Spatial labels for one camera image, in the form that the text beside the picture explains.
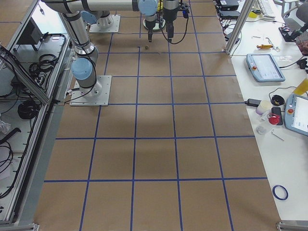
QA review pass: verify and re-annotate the near teach pendant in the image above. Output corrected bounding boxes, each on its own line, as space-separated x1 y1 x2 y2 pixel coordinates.
284 93 308 136

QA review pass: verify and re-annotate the black power adapter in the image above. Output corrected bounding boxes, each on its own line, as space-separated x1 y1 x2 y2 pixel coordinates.
244 98 261 107

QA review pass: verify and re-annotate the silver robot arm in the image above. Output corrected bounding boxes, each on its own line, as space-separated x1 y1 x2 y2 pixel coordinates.
45 0 159 99
81 0 158 42

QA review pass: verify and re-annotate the light green plate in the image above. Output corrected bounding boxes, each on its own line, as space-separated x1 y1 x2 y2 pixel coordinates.
142 18 166 31

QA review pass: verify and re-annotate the teach pendant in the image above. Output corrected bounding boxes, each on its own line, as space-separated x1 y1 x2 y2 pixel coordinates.
246 53 285 82
284 93 308 136

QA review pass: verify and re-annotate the black control box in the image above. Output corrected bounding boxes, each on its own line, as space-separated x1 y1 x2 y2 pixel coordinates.
17 17 43 51

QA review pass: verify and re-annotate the white cup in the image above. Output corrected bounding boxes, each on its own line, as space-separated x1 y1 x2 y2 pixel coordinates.
256 100 272 115

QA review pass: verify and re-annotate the yellow banana bunch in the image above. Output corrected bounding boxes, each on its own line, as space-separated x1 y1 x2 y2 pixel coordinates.
157 1 163 11

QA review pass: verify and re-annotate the blue tape roll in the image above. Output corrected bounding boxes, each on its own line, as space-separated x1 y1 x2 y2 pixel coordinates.
272 185 289 201

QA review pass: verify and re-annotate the far teach pendant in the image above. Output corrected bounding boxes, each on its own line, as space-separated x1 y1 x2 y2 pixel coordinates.
246 53 285 82

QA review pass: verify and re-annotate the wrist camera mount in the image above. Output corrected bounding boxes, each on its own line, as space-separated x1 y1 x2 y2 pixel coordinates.
180 2 190 19

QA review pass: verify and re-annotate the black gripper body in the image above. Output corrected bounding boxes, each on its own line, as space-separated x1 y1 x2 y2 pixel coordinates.
145 20 156 30
163 8 178 24

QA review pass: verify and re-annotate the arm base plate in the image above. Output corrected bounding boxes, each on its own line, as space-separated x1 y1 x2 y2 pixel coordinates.
69 76 112 106
90 14 121 34

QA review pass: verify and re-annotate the aluminium frame post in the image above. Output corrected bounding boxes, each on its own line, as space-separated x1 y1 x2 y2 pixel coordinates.
225 0 255 55

